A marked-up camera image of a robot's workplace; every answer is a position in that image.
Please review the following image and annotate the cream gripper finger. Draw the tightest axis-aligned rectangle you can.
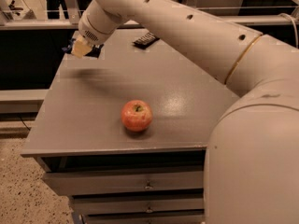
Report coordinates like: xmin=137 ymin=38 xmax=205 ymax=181
xmin=71 ymin=35 xmax=93 ymax=58

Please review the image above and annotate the blue rxbar blueberry bar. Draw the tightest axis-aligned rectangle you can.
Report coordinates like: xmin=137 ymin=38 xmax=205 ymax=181
xmin=62 ymin=38 xmax=104 ymax=58

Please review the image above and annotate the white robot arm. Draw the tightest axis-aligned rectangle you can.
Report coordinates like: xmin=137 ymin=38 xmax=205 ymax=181
xmin=73 ymin=0 xmax=299 ymax=224

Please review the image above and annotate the black rxbar chocolate bar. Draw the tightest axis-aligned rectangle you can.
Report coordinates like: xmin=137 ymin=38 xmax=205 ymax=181
xmin=133 ymin=32 xmax=159 ymax=49

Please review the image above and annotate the grey metal railing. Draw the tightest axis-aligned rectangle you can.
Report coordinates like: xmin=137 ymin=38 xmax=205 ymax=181
xmin=1 ymin=0 xmax=299 ymax=29

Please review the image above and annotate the red apple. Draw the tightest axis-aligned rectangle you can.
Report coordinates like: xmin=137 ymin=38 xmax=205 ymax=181
xmin=121 ymin=100 xmax=152 ymax=132

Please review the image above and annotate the grey drawer cabinet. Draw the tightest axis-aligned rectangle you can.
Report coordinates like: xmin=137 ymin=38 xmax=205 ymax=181
xmin=22 ymin=29 xmax=236 ymax=224

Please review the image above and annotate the middle grey drawer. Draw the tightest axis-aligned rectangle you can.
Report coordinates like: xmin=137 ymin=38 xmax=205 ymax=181
xmin=71 ymin=194 xmax=204 ymax=215

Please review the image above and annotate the grey drawer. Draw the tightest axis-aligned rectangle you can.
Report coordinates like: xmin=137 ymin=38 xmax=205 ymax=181
xmin=71 ymin=194 xmax=204 ymax=215
xmin=43 ymin=166 xmax=204 ymax=196
xmin=85 ymin=213 xmax=204 ymax=224

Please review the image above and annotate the top grey drawer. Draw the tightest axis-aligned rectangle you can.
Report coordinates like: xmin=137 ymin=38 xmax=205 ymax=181
xmin=43 ymin=166 xmax=204 ymax=196

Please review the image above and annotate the bottom grey drawer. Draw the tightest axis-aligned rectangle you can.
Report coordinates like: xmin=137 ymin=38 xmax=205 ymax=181
xmin=85 ymin=213 xmax=204 ymax=224

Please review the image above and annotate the white cable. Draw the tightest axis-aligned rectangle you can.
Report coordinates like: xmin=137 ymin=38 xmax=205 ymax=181
xmin=278 ymin=12 xmax=299 ymax=49

